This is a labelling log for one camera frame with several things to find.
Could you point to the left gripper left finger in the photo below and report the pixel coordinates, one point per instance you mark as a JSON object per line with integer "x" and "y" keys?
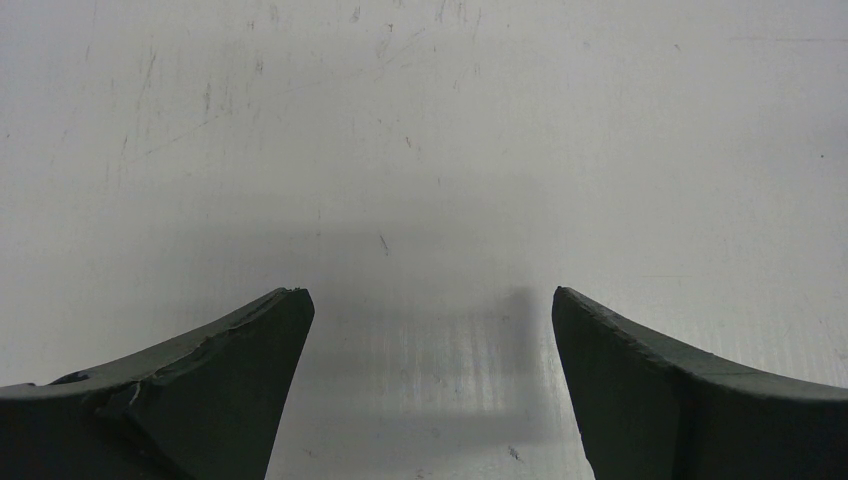
{"x": 205, "y": 404}

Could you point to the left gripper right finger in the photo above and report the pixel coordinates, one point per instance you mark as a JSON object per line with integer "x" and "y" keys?
{"x": 648, "y": 406}

